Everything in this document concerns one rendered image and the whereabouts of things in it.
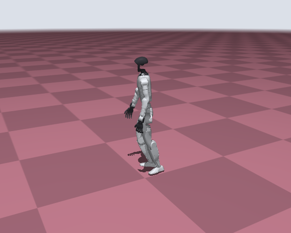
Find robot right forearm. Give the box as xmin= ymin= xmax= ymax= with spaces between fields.
xmin=132 ymin=92 xmax=140 ymax=107

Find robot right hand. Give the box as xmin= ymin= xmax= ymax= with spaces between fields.
xmin=124 ymin=103 xmax=135 ymax=118

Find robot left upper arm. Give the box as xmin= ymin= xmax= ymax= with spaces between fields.
xmin=140 ymin=78 xmax=150 ymax=104

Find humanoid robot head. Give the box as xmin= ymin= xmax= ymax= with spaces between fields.
xmin=134 ymin=57 xmax=149 ymax=76

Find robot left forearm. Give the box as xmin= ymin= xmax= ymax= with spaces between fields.
xmin=139 ymin=99 xmax=148 ymax=122

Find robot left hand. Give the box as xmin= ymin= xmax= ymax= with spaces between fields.
xmin=134 ymin=118 xmax=145 ymax=133

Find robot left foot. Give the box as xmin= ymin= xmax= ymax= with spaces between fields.
xmin=148 ymin=165 xmax=164 ymax=174

